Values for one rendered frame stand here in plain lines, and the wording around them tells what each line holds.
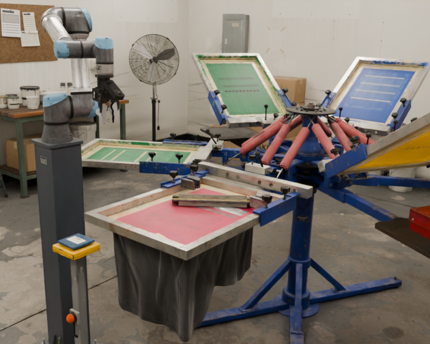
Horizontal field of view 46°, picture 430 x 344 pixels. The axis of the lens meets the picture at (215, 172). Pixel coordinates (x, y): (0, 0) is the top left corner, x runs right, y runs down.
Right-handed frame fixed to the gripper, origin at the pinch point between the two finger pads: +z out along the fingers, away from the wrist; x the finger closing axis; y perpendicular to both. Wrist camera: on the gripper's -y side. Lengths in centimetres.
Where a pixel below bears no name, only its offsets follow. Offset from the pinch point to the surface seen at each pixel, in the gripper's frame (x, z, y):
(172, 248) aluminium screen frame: 13, 38, -55
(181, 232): -4, 41, -42
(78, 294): 35, 61, -25
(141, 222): 1.1, 40.8, -22.7
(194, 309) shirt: -3, 72, -51
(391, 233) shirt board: -69, 41, -102
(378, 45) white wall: -448, -23, 98
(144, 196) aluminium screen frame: -15.1, 37.4, -4.7
